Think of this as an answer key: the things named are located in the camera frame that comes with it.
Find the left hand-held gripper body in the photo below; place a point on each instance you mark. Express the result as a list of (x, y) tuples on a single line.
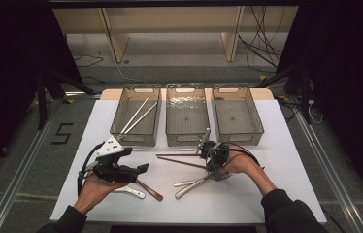
[(115, 173)]

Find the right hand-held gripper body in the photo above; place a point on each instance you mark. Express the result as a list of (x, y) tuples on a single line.
[(218, 155)]

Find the transparent grey plastic bin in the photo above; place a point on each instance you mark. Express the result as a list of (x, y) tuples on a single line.
[(236, 119), (137, 136), (187, 119)]

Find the brown wooden chopstick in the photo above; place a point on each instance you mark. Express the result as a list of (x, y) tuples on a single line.
[(176, 154), (182, 162)]

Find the white ceramic spoon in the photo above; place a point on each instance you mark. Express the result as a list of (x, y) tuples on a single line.
[(136, 193)]

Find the silver metal knife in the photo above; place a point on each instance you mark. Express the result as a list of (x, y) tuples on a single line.
[(191, 188)]

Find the person's right hand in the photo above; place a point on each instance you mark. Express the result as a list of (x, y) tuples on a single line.
[(242, 161)]

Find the person's left hand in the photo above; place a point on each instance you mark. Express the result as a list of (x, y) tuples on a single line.
[(93, 194)]

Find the black tripod stand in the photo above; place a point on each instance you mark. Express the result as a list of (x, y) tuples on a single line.
[(305, 97), (42, 103)]

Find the black curtain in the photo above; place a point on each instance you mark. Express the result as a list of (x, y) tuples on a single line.
[(354, 81), (5, 81)]

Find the black overhead beam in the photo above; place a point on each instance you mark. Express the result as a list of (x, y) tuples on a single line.
[(170, 3)]

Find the aluminium floor rail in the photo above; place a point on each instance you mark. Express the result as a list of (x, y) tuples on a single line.
[(335, 174), (17, 181)]

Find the light wooden desk frame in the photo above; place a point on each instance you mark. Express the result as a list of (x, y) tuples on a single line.
[(170, 19)]

